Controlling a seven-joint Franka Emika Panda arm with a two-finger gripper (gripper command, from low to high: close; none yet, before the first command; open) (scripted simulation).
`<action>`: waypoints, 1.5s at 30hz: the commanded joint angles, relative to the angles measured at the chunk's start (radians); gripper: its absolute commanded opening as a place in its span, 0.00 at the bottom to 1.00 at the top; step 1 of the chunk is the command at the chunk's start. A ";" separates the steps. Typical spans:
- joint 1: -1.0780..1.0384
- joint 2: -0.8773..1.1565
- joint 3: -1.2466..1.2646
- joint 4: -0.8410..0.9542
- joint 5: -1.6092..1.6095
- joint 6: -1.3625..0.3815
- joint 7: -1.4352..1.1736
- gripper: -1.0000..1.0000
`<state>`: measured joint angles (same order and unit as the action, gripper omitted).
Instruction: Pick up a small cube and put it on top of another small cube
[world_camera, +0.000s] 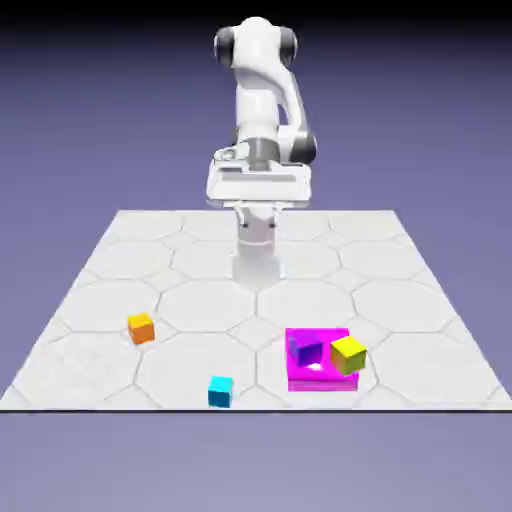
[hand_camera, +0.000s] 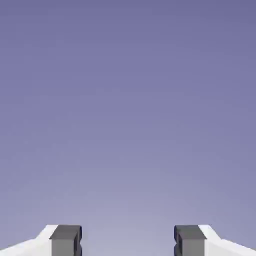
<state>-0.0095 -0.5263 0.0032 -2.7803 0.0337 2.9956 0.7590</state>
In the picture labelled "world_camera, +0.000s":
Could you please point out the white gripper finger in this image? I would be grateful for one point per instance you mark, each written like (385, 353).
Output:
(243, 218)
(274, 218)

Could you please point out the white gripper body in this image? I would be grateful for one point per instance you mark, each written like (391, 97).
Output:
(260, 190)

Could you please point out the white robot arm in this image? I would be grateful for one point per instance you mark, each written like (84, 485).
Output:
(256, 108)

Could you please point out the small purple cube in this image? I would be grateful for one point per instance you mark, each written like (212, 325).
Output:
(306, 350)

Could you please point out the small orange cube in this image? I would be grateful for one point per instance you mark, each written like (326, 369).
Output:
(141, 328)

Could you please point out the small yellow cube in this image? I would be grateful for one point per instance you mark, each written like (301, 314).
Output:
(348, 355)

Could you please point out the small cyan cube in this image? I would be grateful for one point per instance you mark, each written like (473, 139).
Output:
(220, 392)

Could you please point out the large magenta box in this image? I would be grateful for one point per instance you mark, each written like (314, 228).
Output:
(304, 378)

